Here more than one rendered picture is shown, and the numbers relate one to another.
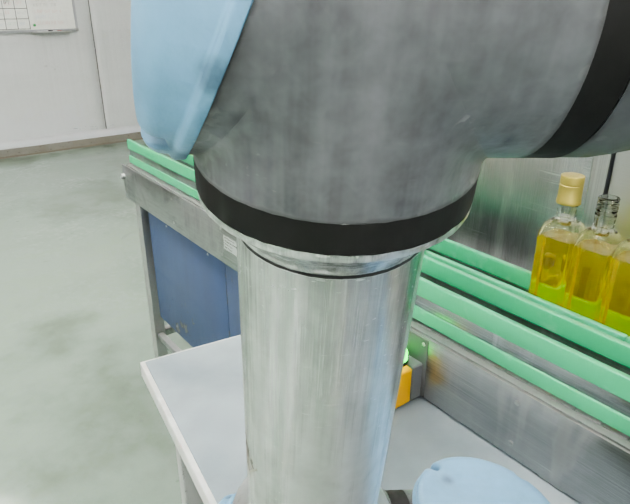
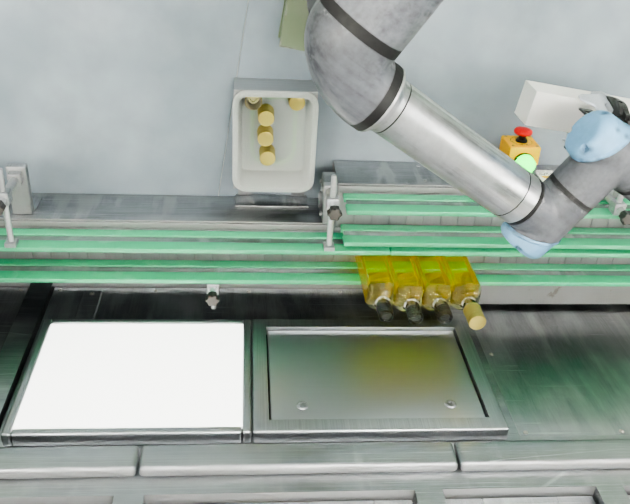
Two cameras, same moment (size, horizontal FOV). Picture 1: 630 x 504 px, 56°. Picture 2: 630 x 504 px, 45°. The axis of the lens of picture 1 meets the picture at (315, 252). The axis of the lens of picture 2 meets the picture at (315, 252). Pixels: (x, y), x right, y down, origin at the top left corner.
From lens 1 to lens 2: 0.91 m
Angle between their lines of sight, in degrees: 46
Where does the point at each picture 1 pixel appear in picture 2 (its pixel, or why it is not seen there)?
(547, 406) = (406, 185)
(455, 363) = not seen: hidden behind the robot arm
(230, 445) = (569, 18)
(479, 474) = not seen: hidden behind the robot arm
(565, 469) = (380, 168)
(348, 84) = not seen: outside the picture
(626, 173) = (456, 369)
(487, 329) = (469, 206)
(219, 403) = (613, 38)
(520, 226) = (522, 336)
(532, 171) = (536, 369)
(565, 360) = (409, 207)
